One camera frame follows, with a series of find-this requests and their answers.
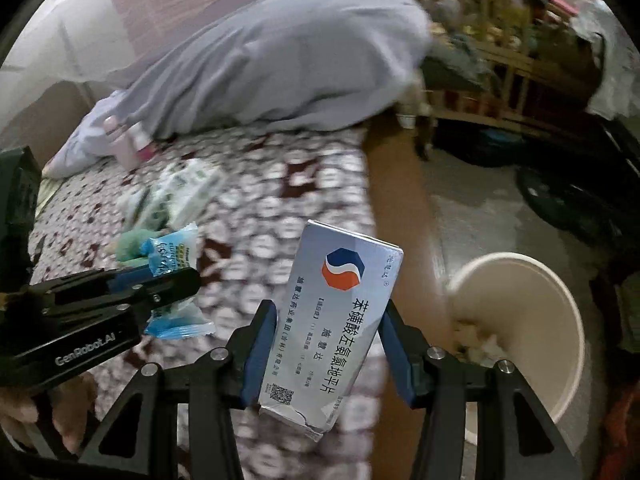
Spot grey duvet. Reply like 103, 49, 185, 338
42, 0, 434, 179

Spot green pink knitted cloth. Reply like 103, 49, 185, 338
114, 227, 162, 267

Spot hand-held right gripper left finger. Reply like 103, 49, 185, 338
75, 299, 279, 480

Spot red plastic bag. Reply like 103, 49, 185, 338
605, 385, 640, 467

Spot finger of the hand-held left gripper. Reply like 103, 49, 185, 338
22, 265, 152, 307
47, 266, 202, 332

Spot pink mosquito net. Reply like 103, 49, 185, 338
0, 0, 417, 83

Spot blue white packet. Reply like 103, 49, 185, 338
139, 222, 217, 339

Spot wooden crib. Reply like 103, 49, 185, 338
405, 0, 602, 162

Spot white box with barcode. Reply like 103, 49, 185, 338
157, 158, 227, 212

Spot black floor fan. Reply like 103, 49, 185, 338
515, 160, 640, 247

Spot printed fleece blanket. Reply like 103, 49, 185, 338
27, 125, 390, 480

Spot blue white medicine box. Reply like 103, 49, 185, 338
258, 219, 404, 442

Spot white plastic bag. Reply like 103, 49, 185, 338
570, 0, 640, 122

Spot grey pillow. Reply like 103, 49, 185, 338
419, 41, 494, 94

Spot cream plastic bin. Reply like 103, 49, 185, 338
446, 252, 585, 444

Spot person's left hand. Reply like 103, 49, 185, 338
0, 374, 99, 459

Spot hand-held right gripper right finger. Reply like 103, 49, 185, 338
377, 300, 583, 480

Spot white box green emblems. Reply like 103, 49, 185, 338
122, 180, 174, 231

